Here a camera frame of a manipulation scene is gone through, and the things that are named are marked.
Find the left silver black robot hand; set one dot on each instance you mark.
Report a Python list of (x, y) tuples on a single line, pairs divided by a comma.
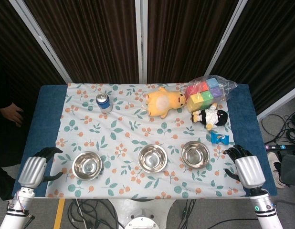
[(33, 170)]

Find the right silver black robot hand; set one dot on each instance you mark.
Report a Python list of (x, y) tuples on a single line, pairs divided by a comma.
[(249, 170)]

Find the stainless steel bowl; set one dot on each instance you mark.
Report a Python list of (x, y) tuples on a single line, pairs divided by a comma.
[(152, 159), (87, 167), (195, 155)]

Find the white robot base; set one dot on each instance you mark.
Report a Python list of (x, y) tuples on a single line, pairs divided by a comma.
[(142, 207)]

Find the white sneaker black laces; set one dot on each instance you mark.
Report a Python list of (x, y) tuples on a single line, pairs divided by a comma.
[(274, 167)]

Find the person in black clothing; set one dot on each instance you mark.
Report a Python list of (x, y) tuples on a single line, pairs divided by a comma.
[(4, 148)]

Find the black power strip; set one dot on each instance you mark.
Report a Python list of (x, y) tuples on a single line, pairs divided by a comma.
[(283, 147)]

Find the grey trouser leg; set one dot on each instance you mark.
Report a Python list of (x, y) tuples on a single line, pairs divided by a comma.
[(291, 169)]

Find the blue snack packet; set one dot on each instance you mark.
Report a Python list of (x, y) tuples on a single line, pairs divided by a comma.
[(219, 138)]

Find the yellow floor tape strip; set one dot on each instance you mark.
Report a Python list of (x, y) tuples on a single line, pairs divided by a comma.
[(59, 213)]

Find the blue table mat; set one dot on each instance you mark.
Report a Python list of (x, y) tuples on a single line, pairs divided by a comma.
[(46, 114)]

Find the bystander bare hand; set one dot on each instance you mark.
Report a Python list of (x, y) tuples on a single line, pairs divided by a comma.
[(12, 115)]

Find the black-haired plush doll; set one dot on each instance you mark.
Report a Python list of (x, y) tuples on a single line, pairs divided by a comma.
[(209, 117)]

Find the yellow foam block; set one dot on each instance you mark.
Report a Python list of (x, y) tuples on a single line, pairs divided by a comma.
[(196, 98), (194, 107)]

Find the green foam block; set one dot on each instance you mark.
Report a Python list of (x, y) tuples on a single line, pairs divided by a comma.
[(207, 97)]

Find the purple foam block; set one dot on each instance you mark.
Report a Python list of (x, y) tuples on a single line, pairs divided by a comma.
[(218, 92)]

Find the clear plastic bag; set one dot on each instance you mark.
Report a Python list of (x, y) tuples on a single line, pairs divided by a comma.
[(227, 87)]

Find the light blue foam block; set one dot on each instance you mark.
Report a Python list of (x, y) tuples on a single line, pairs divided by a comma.
[(212, 83)]

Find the orange foam block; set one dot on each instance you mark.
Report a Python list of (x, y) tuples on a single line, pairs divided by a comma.
[(205, 86)]

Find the blue silver soda can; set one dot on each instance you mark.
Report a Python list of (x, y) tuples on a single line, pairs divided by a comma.
[(105, 105)]

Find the pink foam block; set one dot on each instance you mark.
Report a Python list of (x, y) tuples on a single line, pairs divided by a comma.
[(194, 89)]

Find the white floral tablecloth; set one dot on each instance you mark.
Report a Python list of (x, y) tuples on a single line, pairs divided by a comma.
[(128, 128)]

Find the yellow plush animal toy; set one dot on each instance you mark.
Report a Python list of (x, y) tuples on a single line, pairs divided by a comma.
[(163, 102)]

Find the brown corrugated partition panel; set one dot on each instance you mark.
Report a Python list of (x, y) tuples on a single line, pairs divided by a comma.
[(185, 38), (90, 40), (16, 52), (269, 47)]

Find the white partition frame post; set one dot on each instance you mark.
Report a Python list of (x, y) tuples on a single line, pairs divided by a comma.
[(141, 40), (40, 39), (225, 35), (278, 105)]

